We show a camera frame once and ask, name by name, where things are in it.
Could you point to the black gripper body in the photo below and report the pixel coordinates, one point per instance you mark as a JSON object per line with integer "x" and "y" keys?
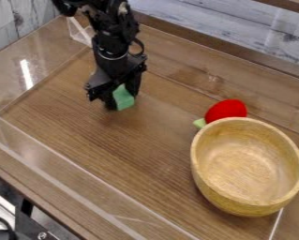
{"x": 111, "y": 73}

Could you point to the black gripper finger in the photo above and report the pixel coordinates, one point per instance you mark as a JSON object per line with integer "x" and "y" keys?
{"x": 132, "y": 83}
{"x": 107, "y": 98}

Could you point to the green rectangular block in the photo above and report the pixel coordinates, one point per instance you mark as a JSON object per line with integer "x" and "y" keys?
{"x": 123, "y": 98}

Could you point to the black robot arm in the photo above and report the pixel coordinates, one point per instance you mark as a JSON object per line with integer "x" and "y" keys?
{"x": 117, "y": 50}

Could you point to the wooden bowl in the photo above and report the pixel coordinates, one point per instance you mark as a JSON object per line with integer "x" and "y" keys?
{"x": 244, "y": 166}

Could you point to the red plush strawberry toy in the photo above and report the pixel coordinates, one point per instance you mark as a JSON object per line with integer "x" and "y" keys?
{"x": 226, "y": 108}

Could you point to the clear acrylic corner bracket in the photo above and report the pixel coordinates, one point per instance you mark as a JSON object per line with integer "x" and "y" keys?
{"x": 79, "y": 33}

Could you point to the clear acrylic tray wall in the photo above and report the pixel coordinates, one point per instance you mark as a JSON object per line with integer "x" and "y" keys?
{"x": 96, "y": 210}

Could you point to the black table leg bracket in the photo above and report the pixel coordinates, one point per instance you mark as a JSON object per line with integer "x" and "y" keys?
{"x": 27, "y": 228}

